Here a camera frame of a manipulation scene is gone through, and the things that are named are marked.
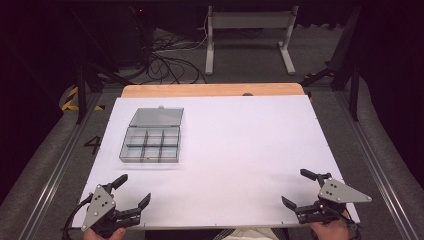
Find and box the black tripod stand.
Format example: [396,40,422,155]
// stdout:
[66,6,134,125]
[299,6,363,122]

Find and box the white table board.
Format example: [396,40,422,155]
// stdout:
[71,95,361,231]

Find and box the clear plastic compartment box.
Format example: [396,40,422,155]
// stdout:
[119,105,185,164]

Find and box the person's white clothing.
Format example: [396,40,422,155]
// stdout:
[213,227,280,240]

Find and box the grey metal stand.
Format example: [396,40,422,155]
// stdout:
[204,5,300,76]

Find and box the person's right hand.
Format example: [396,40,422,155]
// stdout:
[309,213,352,240]

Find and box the person's left hand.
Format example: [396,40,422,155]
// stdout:
[83,227,127,240]

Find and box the black cable bundle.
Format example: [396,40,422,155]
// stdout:
[131,6,208,85]

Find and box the wooden table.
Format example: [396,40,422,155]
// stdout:
[120,82,306,99]

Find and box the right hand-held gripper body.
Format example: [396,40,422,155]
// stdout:
[294,177,373,225]

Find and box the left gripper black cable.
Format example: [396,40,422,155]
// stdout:
[61,193,95,240]

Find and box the yellow black floor tape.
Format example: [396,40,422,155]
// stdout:
[60,86,106,112]

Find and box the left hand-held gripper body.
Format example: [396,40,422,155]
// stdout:
[80,184,141,239]

